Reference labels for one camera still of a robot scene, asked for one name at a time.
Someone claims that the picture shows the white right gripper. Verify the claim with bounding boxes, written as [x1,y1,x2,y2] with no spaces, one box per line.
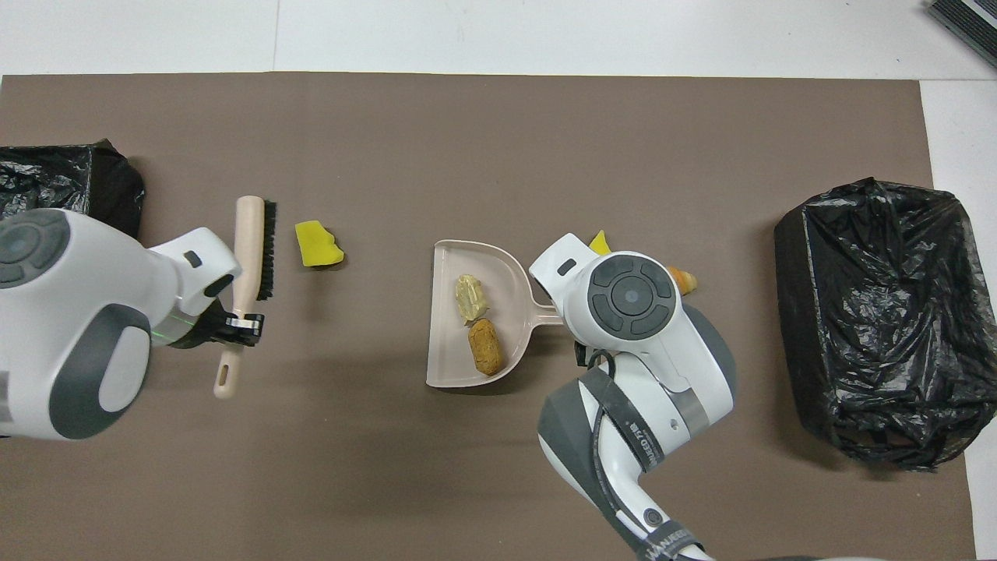
[530,233,599,367]

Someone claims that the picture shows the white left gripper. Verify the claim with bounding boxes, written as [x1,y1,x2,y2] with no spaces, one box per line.
[146,227,266,348]

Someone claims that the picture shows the beige hand brush black bristles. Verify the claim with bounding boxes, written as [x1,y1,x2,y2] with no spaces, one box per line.
[213,195,277,400]

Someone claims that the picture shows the brown toy bun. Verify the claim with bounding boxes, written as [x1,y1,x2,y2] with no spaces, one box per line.
[467,318,506,377]

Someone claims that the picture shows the pale cream toy croissant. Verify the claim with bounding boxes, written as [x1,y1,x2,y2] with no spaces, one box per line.
[454,273,490,326]

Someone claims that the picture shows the beige plastic dustpan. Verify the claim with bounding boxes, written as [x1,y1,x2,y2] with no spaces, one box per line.
[425,239,563,389]

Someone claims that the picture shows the black bag lined bin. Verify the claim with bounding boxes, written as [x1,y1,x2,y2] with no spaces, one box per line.
[0,139,146,242]
[773,178,981,472]

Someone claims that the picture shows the brown table mat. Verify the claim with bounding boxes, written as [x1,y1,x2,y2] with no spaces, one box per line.
[0,72,978,561]

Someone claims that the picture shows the grey ribbed metal device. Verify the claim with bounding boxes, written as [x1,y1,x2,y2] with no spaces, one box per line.
[927,0,997,49]

